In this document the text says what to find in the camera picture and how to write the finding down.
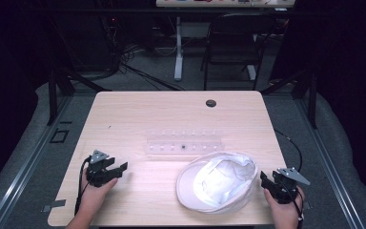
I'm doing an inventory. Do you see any black metal stand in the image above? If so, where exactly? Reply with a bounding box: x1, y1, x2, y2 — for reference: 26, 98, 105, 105
260, 68, 318, 130
46, 68, 112, 127

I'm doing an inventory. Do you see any clear plastic rack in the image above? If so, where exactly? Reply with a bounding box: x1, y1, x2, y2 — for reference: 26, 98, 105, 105
144, 128, 226, 157

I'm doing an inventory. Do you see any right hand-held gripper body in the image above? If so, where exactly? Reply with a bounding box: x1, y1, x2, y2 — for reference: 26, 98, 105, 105
268, 167, 312, 205

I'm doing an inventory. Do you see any white desk leg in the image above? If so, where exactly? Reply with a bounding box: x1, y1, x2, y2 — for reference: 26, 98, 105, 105
173, 15, 184, 82

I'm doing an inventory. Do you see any person's right hand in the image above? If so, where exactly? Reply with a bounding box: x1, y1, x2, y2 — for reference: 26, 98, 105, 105
263, 186, 306, 229

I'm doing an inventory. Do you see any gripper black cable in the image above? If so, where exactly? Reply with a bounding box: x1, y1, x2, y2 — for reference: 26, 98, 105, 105
73, 156, 92, 216
274, 128, 305, 229

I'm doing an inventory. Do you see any bundle of floor cables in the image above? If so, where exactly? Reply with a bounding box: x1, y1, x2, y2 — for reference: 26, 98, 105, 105
94, 12, 185, 92

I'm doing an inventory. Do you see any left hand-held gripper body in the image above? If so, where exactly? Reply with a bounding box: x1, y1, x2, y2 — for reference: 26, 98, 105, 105
86, 149, 116, 188

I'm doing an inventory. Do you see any black chair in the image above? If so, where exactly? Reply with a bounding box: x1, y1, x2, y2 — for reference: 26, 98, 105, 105
199, 12, 275, 92

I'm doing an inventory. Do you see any white cap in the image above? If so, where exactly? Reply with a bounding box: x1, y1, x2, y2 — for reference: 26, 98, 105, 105
175, 151, 259, 215

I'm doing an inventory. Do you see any background desk top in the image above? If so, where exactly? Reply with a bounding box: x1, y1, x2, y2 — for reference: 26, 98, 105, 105
155, 0, 296, 9

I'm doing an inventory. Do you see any person's left hand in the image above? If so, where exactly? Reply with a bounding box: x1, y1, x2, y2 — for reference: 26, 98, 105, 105
80, 167, 119, 219

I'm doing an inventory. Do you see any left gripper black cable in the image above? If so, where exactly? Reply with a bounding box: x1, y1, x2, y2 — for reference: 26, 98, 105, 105
73, 156, 92, 216

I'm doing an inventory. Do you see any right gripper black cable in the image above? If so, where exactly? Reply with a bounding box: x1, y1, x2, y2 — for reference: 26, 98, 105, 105
274, 128, 305, 229

